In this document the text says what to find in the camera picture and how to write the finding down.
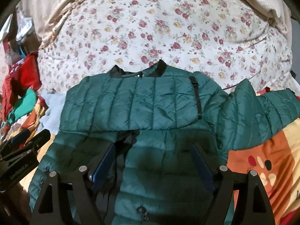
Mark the green puffer jacket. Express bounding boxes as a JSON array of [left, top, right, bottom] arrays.
[[28, 60, 300, 225]]

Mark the floral quilt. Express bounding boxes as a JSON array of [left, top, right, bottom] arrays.
[[37, 0, 293, 96]]

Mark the person's left forearm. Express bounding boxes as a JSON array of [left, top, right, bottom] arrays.
[[0, 185, 32, 225]]

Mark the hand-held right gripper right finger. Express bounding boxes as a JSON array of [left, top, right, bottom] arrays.
[[190, 144, 276, 225]]

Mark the red garment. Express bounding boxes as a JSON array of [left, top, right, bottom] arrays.
[[1, 54, 43, 120]]

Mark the beige satin-trimmed bedcover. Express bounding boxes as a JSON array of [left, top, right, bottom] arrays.
[[15, 0, 292, 50]]

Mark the green garment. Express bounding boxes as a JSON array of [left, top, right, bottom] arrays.
[[7, 88, 38, 125]]

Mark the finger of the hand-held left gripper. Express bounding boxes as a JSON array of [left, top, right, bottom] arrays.
[[0, 149, 39, 169], [0, 129, 51, 155]]

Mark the white plastic bag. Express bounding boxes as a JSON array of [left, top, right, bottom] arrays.
[[15, 12, 35, 43]]

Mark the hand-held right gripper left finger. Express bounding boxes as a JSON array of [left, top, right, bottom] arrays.
[[30, 143, 116, 225]]

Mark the light blue fleece garment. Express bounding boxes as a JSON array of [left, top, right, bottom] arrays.
[[39, 91, 67, 132]]

